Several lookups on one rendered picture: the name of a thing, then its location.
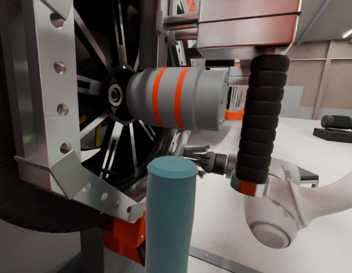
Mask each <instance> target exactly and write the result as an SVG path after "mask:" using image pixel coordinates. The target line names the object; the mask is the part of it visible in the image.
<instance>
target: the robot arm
mask: <svg viewBox="0 0 352 273"><path fill-rule="evenodd" d="M204 152H206V153H205V154H197V153H204ZM182 156H183V157H186V158H187V159H189V158H192V159H189V160H191V161H192V162H193V163H194V164H195V165H196V166H198V167H201V168H202V169H203V170H204V171H203V170H199V171H198V174H197V175H198V176H199V177H200V178H201V179H202V178H203V176H204V175H205V174H207V173H214V174H218V175H222V176H223V175H224V174H225V175H226V178H227V179H231V172H232V171H233V170H234V169H235V167H236V162H237V161H238V160H237V154H234V153H230V154H229V156H227V155H226V154H221V153H214V152H213V151H211V149H210V146H209V145H207V146H204V147H186V148H185V149H184V152H183V155H182ZM195 159H197V160H195ZM268 177H270V178H271V186H270V191H269V194H268V195H267V196H265V197H251V196H247V195H245V194H244V212H245V218H246V222H247V224H248V226H249V228H250V230H251V232H252V234H253V236H254V237H255V238H256V239H257V240H258V241H259V242H260V243H261V244H263V245H265V246H267V247H269V248H273V249H283V248H287V247H289V246H290V245H291V244H292V243H293V242H294V241H295V239H296V238H297V235H298V231H299V230H301V229H303V228H308V226H309V224H310V223H311V222H312V221H313V220H314V219H315V218H318V217H321V216H327V215H331V214H334V213H339V212H342V211H345V210H348V209H351V208H352V171H351V172H349V173H348V174H347V175H345V176H344V177H342V178H341V179H339V180H338V181H336V182H334V183H331V184H329V185H325V186H320V187H302V186H300V172H299V169H298V167H297V166H295V165H294V164H292V163H289V162H287V161H284V160H281V159H277V158H272V159H271V164H270V166H269V173H268Z"/></svg>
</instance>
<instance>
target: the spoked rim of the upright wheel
mask: <svg viewBox="0 0 352 273"><path fill-rule="evenodd" d="M73 11H74V32H75V34H76V35H77V37H78V39H79V40H80V41H81V43H82V44H83V46H84V47H85V48H86V50H87V51H88V53H89V54H90V56H91V57H92V59H93V60H94V61H95V63H96V64H97V66H98V67H97V68H96V69H95V70H94V72H93V73H92V75H91V77H90V78H89V77H86V76H82V75H79V74H77V82H78V83H82V87H79V86H78V94H82V95H88V100H89V104H90V106H91V109H92V111H93V113H94V114H92V115H91V116H90V117H89V118H87V119H86V120H85V121H84V122H82V123H81V124H80V125H79V127H80V140H81V139H82V138H84V137H85V136H86V135H87V134H88V133H89V132H90V131H92V130H93V129H94V128H95V127H97V125H98V124H100V123H101V122H104V123H107V124H108V126H107V129H106V133H105V136H104V139H103V143H102V146H101V149H100V151H98V152H97V153H96V154H95V155H93V156H92V157H90V158H89V159H87V160H85V161H83V162H81V164H82V166H83V167H84V168H86V169H88V170H89V171H91V172H92V173H94V174H95V175H96V176H98V177H99V178H101V179H102V180H104V181H106V182H107V183H109V184H110V185H112V186H113V187H115V188H116V189H117V190H119V191H122V190H124V189H126V188H128V187H129V186H131V185H132V184H134V183H135V182H136V181H137V180H139V179H140V178H141V177H142V176H143V175H144V174H145V172H146V171H147V170H148V169H147V165H148V164H149V163H150V162H151V161H153V160H154V159H155V158H156V156H157V155H158V153H159V150H160V149H161V146H162V144H163V141H164V138H165V135H166V132H167V128H164V127H157V126H149V125H146V124H144V123H143V122H142V121H141V120H137V119H135V118H134V117H133V116H132V115H131V114H130V112H129V110H128V108H127V104H126V88H125V85H127V84H128V81H129V79H130V78H131V76H132V75H133V74H135V73H137V72H142V71H140V70H139V24H140V0H74V1H73ZM80 15H81V16H82V17H83V18H84V19H86V20H87V21H88V22H89V23H90V24H91V25H92V26H93V27H94V28H95V29H96V31H97V32H98V33H100V34H102V35H103V36H105V37H106V38H107V39H108V40H109V42H110V49H111V56H112V63H109V62H108V60H107V58H106V57H105V55H104V54H103V52H102V51H101V49H100V47H99V46H98V44H97V42H96V41H95V39H94V38H93V36H92V34H91V33H90V31H89V30H88V28H87V27H86V25H85V23H84V22H83V20H82V18H81V17H80ZM112 83H116V84H117V85H118V86H119V87H120V88H121V89H122V92H123V99H122V102H121V104H120V105H118V106H116V107H112V106H111V105H110V102H109V98H108V90H109V86H110V84H112ZM124 107H125V111H124ZM123 126H124V131H123V132H122V134H121V130H122V127H123ZM106 168H107V169H108V170H111V171H114V172H116V175H110V174H104V169H106Z"/></svg>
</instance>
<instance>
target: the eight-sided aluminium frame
mask: <svg viewBox="0 0 352 273"><path fill-rule="evenodd" d="M73 1H74V0H0V33H1V41H2V49H3V57H4V65H5V73H6V78H7V86H8V94H9V102H10V110H11V118H12V126H13V131H14V139H15V147H16V155H15V156H14V159H15V160H16V162H17V163H18V171H19V176H20V179H21V180H23V181H26V182H28V183H31V184H33V185H35V186H36V187H37V188H39V189H42V190H44V191H47V192H50V193H52V194H55V195H57V196H60V197H62V198H65V199H68V200H74V201H76V202H78V203H81V204H84V205H86V206H89V207H91V208H94V209H96V210H99V211H101V212H103V213H104V214H106V215H109V216H111V217H114V218H117V219H120V220H122V221H125V222H127V223H132V224H133V223H135V222H136V221H137V219H139V218H141V217H142V216H143V212H144V211H145V210H146V192H147V184H148V175H146V176H145V177H144V178H142V179H141V180H140V181H138V182H136V183H135V184H134V185H132V186H131V187H129V188H128V189H127V190H125V191H124V192H123V193H122V192H120V191H119V190H117V189H116V188H115V187H113V186H112V185H110V184H109V183H107V182H106V181H104V180H102V179H101V178H99V177H98V176H97V175H95V174H94V173H92V172H91V171H89V170H88V169H86V168H84V167H83V166H82V164H81V148H80V127H79V106H78V85H77V74H76V53H75V32H74V11H73ZM182 43H183V49H184V55H185V51H186V48H191V47H192V46H193V44H192V40H186V41H182ZM171 50H172V54H173V57H174V61H175V66H176V67H196V63H195V59H194V58H187V57H186V56H185V61H186V63H184V60H183V55H182V49H181V44H180V41H179V44H178V45H171ZM54 66H55V69H54ZM57 107H58V108H59V109H58V112H57ZM190 132H191V131H186V130H181V129H174V128H173V129H172V131H171V133H170V136H169V138H168V141H167V143H166V146H165V148H164V151H163V153H162V155H161V156H162V157H163V156H171V154H172V152H173V149H174V147H175V144H176V141H177V138H178V136H179V134H180V135H181V136H180V138H179V141H178V143H177V146H176V149H175V152H174V155H173V156H177V157H182V155H183V152H184V149H185V146H186V143H187V140H188V137H189V135H190Z"/></svg>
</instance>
